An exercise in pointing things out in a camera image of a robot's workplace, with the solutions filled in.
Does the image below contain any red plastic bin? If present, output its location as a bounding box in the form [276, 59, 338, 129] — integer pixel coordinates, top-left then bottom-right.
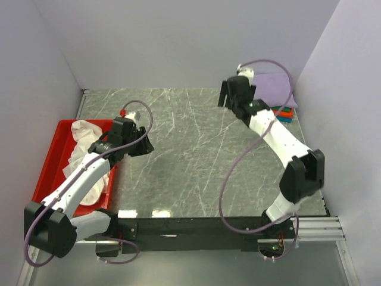
[32, 119, 118, 217]

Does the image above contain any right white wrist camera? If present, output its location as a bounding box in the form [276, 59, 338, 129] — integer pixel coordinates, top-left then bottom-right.
[236, 64, 255, 80]

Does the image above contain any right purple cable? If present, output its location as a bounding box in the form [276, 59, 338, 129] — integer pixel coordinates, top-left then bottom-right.
[219, 59, 300, 260]

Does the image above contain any purple cable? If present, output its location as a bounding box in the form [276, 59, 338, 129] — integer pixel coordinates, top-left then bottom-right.
[219, 59, 300, 260]
[23, 100, 154, 268]

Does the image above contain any purple t shirt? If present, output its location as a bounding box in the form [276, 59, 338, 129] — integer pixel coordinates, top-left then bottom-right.
[252, 73, 291, 107]

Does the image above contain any white t shirt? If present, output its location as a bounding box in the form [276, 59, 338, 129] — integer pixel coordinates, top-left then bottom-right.
[63, 120, 110, 206]

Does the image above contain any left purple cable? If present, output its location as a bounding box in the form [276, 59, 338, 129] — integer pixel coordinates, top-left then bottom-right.
[23, 100, 154, 268]

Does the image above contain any blue folded t shirt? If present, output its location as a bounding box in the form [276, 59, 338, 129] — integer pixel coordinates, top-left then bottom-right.
[277, 116, 292, 123]

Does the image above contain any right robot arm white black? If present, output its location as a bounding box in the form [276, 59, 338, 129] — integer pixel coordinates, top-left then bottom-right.
[218, 75, 325, 238]

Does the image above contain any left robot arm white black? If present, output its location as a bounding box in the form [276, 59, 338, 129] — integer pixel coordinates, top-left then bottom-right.
[24, 112, 154, 258]

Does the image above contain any black base beam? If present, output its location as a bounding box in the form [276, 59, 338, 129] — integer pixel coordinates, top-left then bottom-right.
[112, 217, 295, 251]

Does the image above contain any orange folded t shirt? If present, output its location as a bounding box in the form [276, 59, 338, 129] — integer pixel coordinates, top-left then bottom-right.
[272, 107, 293, 118]

